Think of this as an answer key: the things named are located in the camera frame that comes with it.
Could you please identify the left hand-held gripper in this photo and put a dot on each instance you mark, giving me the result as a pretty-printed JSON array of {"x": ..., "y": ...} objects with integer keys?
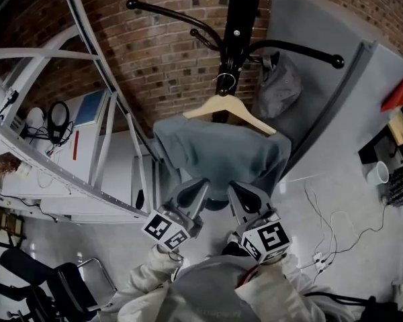
[{"x": 164, "y": 231}]

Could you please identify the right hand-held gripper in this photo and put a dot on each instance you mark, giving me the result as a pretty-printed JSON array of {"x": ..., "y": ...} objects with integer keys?
[{"x": 267, "y": 238}]

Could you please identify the grey-blue garment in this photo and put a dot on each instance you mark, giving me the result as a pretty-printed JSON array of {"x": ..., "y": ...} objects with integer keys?
[{"x": 221, "y": 153}]

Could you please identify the wooden clothes hanger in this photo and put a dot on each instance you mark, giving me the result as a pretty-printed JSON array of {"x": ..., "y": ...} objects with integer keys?
[{"x": 221, "y": 104}]

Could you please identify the person's left forearm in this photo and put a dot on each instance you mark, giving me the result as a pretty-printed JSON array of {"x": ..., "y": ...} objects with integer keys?
[{"x": 147, "y": 270}]

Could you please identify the person's right forearm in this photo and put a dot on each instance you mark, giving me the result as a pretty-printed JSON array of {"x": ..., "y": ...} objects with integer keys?
[{"x": 282, "y": 287}]

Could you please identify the white power strip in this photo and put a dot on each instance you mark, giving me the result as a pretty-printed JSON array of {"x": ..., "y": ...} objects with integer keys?
[{"x": 322, "y": 260}]

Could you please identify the person's torso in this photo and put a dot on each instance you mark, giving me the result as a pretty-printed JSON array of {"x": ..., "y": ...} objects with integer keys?
[{"x": 205, "y": 290}]

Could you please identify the light grey cloth bag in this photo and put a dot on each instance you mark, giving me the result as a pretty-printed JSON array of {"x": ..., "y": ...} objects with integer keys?
[{"x": 278, "y": 89}]

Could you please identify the white metal shelf rack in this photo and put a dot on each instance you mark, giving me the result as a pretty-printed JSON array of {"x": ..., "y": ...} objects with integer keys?
[{"x": 70, "y": 186}]

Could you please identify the red tape strip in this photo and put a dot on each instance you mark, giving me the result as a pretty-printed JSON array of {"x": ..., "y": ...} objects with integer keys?
[{"x": 76, "y": 146}]

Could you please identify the grey metal cabinet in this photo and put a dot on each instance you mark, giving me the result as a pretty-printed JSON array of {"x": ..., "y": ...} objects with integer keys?
[{"x": 322, "y": 96}]

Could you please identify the blue and white board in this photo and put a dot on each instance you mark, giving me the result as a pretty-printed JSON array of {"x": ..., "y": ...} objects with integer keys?
[{"x": 90, "y": 109}]

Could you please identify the black metal-framed chair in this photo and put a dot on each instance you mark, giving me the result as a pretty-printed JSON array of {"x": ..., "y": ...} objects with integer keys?
[{"x": 77, "y": 287}]

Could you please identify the small wooden desk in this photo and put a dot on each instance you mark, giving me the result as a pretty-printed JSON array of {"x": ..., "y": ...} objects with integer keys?
[{"x": 399, "y": 129}]

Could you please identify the black coat rack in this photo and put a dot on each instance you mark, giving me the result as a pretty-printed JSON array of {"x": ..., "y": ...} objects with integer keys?
[{"x": 238, "y": 29}]

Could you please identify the white round device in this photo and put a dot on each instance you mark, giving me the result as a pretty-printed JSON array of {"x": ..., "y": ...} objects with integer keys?
[{"x": 35, "y": 117}]

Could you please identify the red paper ornament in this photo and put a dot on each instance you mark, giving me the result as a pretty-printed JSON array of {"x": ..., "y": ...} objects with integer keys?
[{"x": 397, "y": 97}]

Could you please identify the wooden crate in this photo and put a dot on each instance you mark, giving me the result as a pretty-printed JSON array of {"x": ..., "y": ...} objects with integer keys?
[{"x": 5, "y": 221}]

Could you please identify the dried brown plant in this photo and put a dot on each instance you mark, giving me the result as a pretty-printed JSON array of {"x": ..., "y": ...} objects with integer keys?
[{"x": 5, "y": 166}]

